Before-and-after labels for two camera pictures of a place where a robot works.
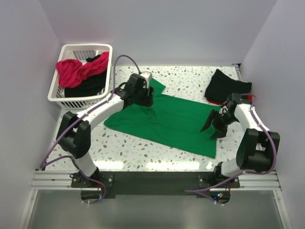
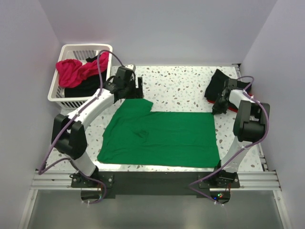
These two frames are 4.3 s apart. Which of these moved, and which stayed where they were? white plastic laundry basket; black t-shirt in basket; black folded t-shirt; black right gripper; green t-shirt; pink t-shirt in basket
Moved: black right gripper; green t-shirt
Stayed: pink t-shirt in basket; black folded t-shirt; white plastic laundry basket; black t-shirt in basket
